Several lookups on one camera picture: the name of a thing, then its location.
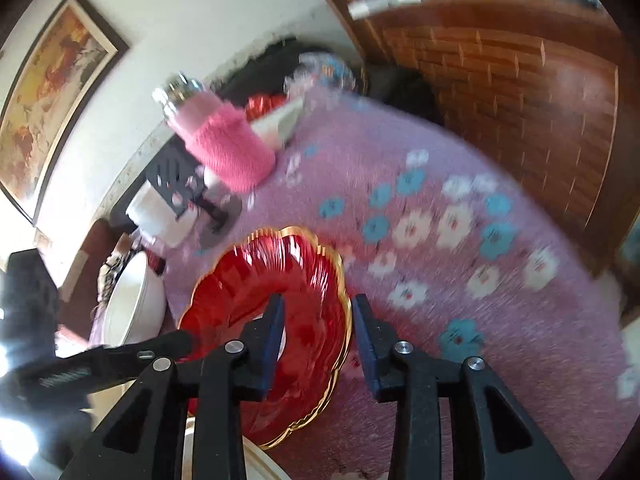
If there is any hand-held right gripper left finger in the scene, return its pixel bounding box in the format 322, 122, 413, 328
60, 294, 287, 480

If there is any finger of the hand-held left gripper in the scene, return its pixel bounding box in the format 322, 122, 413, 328
90, 331, 195, 396

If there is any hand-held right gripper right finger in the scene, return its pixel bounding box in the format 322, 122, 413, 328
351, 294, 573, 480

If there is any red glass plate gold rim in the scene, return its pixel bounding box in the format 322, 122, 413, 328
177, 226, 353, 450

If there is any white bowl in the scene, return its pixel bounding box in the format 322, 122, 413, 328
102, 250, 167, 348

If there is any cream plastic plate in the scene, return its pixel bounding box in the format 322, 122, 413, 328
182, 415, 283, 480

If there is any dark red armchair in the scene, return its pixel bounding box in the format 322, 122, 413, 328
59, 219, 118, 333

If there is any leopard print cloth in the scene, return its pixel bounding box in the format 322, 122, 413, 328
97, 247, 133, 302

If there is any white jar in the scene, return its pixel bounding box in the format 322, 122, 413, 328
125, 185, 198, 248

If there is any purple floral tablecloth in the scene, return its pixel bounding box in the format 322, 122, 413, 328
90, 85, 631, 480

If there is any black stand with round base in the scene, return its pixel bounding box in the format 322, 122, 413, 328
146, 147, 243, 250

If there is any pink knit-sleeved bottle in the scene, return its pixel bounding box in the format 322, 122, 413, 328
152, 72, 277, 193

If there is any white paper roll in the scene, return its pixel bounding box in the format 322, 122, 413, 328
250, 97, 306, 152

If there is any red plastic bag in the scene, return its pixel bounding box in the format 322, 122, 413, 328
245, 94, 287, 121

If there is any clear plastic bag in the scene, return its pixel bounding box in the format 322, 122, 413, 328
285, 52, 357, 102

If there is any black sofa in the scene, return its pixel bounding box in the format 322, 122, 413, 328
220, 42, 436, 121

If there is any silver metal tube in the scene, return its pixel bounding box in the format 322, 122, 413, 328
348, 0, 422, 19

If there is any framed wall painting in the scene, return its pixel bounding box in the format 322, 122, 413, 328
0, 0, 130, 226

